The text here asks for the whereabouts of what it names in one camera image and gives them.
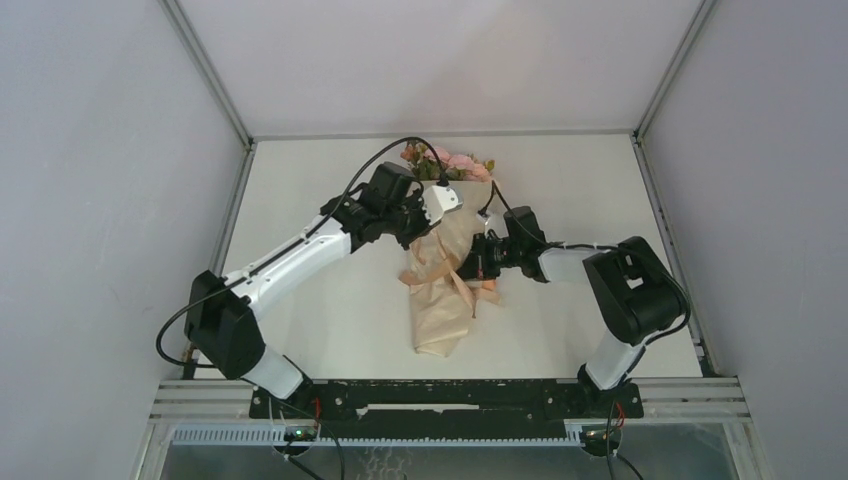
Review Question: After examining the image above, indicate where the white slotted cable duct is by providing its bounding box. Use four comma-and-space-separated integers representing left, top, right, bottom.
171, 424, 587, 447

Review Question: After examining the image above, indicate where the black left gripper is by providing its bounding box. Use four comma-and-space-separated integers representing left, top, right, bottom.
382, 189, 441, 251

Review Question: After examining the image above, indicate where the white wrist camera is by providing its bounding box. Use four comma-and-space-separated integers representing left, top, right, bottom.
422, 185, 464, 226
480, 211, 508, 238

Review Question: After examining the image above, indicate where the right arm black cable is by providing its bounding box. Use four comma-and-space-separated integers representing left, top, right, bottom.
476, 180, 692, 480

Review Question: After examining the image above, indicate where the aluminium frame rail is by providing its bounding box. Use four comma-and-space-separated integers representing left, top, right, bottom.
150, 378, 751, 423

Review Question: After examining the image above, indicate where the tan ribbon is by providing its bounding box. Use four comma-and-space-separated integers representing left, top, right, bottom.
398, 232, 502, 318

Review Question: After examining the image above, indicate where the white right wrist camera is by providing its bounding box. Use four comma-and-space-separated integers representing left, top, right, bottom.
480, 211, 508, 238

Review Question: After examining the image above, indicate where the black mounting base rail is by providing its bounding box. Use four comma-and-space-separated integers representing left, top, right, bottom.
248, 379, 645, 437

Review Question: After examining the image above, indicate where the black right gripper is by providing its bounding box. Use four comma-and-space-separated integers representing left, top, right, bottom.
452, 232, 523, 281

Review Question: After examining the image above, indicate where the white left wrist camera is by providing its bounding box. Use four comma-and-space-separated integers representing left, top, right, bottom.
422, 185, 464, 226

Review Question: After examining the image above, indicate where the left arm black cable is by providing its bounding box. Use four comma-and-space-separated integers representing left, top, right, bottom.
154, 135, 452, 480

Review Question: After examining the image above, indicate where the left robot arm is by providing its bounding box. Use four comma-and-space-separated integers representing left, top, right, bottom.
155, 162, 462, 417

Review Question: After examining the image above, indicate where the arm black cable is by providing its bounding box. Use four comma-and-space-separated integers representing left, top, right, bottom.
154, 135, 452, 480
476, 180, 692, 480

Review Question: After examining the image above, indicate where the pink fake rose stem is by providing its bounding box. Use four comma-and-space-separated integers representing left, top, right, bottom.
425, 146, 496, 182

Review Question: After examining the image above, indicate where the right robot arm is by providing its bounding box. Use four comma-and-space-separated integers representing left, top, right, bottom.
457, 206, 691, 416

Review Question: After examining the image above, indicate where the brown wrapping paper sheet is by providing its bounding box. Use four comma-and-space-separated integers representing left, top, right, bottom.
406, 181, 492, 358

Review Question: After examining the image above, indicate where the pink fake rose sprig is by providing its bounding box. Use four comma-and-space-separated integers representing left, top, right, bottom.
400, 141, 439, 181

